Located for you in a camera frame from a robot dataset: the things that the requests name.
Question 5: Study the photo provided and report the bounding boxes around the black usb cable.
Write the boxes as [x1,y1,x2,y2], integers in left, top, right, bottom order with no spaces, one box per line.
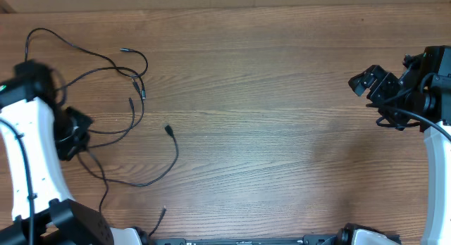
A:
[75,124,180,237]
[86,79,146,150]
[23,27,149,101]

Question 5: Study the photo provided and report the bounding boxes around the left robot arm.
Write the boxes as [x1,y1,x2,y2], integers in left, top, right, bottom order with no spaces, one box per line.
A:
[1,61,150,244]

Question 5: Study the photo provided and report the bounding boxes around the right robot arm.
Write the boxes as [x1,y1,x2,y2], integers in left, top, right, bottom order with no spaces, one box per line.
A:
[348,46,450,244]

